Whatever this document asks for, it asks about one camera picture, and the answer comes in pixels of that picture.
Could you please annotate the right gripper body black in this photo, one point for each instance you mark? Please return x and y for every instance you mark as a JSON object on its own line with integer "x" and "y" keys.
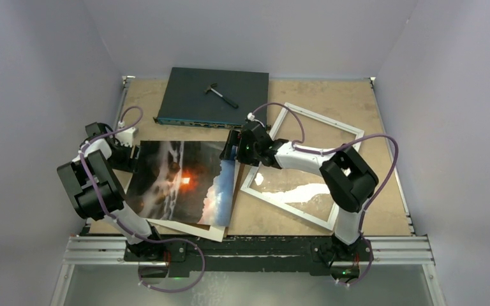
{"x": 246, "y": 153}

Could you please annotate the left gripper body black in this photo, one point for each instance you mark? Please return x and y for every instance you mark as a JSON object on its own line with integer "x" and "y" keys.
{"x": 121, "y": 159}

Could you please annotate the landscape photo print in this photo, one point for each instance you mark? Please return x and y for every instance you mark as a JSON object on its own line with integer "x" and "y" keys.
{"x": 183, "y": 181}

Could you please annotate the white backing board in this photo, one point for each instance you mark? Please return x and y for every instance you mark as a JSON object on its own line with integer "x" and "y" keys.
{"x": 214, "y": 233}

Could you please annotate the white picture frame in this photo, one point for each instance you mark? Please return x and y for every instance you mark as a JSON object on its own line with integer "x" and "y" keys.
{"x": 306, "y": 164}

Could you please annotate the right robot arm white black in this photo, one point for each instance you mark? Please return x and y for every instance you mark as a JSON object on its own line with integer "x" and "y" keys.
{"x": 352, "y": 183}

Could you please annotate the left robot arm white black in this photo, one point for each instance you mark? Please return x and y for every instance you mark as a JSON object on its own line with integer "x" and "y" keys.
{"x": 95, "y": 191}

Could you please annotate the brown cardboard backing board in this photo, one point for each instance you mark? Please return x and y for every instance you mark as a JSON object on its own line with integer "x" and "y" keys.
{"x": 237, "y": 181}

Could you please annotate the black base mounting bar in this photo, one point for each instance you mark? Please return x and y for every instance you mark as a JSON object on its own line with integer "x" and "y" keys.
{"x": 315, "y": 255}

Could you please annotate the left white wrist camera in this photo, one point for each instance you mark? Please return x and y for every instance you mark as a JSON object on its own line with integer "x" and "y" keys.
{"x": 126, "y": 137}

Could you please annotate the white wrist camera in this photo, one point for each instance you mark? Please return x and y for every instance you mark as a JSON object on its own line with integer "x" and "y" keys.
{"x": 126, "y": 137}
{"x": 252, "y": 118}

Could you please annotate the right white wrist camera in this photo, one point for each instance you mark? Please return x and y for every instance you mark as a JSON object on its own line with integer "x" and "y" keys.
{"x": 252, "y": 118}

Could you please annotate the small black-handled hammer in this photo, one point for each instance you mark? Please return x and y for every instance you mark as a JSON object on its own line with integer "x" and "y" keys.
{"x": 211, "y": 88}

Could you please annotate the dark network switch box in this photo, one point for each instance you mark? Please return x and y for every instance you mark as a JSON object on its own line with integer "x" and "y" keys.
{"x": 185, "y": 103}

